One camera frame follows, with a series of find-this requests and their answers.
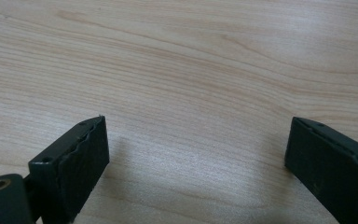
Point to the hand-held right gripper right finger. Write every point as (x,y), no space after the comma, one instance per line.
(332,168)

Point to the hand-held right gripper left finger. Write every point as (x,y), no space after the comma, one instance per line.
(74,168)

